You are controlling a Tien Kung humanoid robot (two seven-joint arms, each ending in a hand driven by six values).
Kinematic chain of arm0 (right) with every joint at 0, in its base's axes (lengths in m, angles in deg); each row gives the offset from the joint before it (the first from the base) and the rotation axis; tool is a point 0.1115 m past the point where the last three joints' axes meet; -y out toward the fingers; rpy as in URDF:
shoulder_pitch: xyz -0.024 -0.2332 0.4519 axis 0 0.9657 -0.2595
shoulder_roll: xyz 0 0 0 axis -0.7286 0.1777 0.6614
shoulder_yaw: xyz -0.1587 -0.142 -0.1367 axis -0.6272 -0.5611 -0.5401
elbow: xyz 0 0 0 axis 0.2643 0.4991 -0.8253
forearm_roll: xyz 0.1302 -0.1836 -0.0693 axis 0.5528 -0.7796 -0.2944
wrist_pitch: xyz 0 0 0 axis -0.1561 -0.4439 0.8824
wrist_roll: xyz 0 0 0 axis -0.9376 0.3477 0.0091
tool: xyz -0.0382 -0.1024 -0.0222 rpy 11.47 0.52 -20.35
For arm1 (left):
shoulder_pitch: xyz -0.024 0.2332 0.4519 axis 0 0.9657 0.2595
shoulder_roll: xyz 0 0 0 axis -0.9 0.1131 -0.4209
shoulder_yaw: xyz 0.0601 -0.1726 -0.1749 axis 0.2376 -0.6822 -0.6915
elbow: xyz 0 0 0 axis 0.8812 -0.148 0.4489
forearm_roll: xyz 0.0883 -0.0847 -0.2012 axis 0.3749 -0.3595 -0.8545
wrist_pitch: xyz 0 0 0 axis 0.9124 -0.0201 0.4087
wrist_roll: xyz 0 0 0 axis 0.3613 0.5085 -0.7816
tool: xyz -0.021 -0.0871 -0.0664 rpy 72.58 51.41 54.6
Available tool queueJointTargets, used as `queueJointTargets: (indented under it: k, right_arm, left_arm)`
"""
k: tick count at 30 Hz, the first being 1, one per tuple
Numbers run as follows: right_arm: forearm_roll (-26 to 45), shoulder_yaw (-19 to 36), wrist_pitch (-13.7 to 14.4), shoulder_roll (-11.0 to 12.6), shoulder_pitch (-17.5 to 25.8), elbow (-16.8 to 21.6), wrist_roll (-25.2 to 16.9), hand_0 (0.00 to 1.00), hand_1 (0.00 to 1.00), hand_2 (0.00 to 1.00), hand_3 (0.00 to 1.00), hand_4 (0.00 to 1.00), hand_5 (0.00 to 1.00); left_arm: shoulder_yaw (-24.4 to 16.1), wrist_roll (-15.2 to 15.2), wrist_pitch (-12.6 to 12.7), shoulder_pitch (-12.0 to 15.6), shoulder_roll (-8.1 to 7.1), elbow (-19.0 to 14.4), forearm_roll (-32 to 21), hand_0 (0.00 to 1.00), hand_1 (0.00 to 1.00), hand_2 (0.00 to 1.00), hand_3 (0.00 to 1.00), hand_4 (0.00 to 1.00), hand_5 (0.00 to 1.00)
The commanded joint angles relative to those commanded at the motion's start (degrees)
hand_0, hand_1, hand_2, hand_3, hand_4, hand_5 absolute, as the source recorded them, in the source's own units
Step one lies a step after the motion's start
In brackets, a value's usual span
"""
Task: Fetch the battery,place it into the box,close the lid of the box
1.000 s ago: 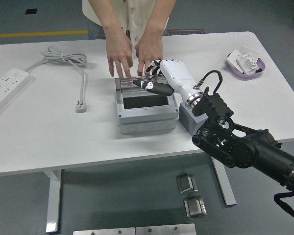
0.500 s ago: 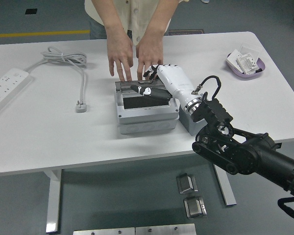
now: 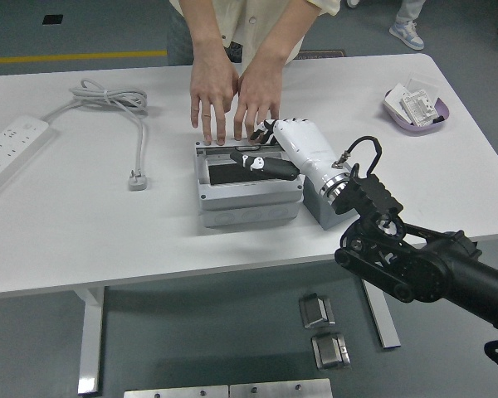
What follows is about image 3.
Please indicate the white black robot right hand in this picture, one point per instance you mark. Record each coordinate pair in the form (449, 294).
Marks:
(311, 145)

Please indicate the person's left hand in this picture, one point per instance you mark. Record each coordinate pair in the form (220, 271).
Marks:
(261, 93)

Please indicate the person's right hand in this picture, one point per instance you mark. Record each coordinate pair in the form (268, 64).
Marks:
(213, 89)

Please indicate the transparent hinged box lid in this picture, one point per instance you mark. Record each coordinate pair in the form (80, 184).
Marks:
(216, 145)

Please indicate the person's right forearm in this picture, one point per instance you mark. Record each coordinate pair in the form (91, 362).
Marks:
(203, 29)

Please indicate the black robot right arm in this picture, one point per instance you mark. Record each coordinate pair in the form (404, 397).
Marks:
(440, 265)

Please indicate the person's left forearm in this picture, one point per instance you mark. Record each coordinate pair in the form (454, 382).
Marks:
(286, 37)

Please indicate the plain white card box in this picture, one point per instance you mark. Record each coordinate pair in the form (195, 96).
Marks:
(394, 99)

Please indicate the metal floor socket box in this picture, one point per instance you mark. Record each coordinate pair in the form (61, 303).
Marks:
(313, 311)
(330, 352)

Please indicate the grey cube holder block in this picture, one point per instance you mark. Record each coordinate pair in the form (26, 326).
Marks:
(319, 215)

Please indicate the dark floor sign plate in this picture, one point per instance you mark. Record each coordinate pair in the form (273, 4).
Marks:
(323, 54)

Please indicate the person's torso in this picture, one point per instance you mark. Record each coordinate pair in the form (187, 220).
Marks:
(249, 20)

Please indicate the purple plastic tray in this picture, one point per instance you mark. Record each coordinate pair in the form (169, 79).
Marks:
(415, 129)

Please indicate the clear plastic bag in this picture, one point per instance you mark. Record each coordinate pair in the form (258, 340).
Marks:
(423, 83)

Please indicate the bystander's leg and sneaker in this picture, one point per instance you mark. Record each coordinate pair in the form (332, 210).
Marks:
(406, 31)
(352, 3)

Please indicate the small black item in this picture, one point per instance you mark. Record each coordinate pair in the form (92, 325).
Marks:
(439, 119)

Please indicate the black square floor hatch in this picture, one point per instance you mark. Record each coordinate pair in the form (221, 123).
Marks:
(52, 19)

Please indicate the white table leg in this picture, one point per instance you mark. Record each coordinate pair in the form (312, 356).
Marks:
(91, 331)
(388, 327)

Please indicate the white power strip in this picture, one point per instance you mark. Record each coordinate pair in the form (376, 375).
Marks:
(8, 145)

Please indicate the grey metal plate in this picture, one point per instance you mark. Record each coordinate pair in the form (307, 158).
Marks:
(174, 392)

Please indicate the grey plastic enclosure box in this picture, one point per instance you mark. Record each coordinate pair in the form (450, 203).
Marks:
(249, 199)

